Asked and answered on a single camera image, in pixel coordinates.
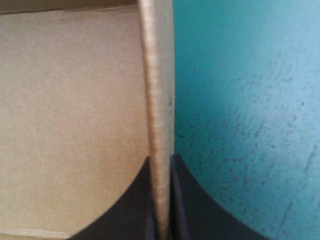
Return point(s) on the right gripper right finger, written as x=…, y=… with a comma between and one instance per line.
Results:
x=200, y=215

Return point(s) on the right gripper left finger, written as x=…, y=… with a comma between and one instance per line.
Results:
x=130, y=212

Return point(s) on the brown cardboard box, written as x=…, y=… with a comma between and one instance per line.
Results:
x=75, y=112

